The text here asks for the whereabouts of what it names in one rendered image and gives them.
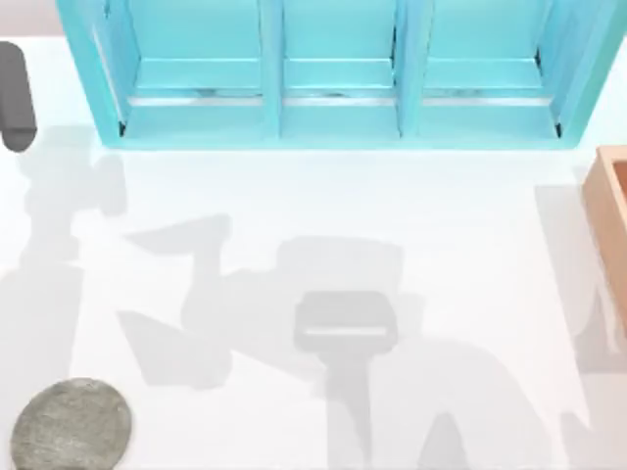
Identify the dark grey cylinder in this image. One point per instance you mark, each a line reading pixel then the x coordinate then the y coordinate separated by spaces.
pixel 14 98

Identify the salmon-coloured box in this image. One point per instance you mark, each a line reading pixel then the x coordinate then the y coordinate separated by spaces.
pixel 607 205

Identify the light blue rack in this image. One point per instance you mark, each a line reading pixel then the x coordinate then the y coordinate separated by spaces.
pixel 338 73

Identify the grey round coaster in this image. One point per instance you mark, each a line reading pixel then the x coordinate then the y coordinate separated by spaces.
pixel 71 426

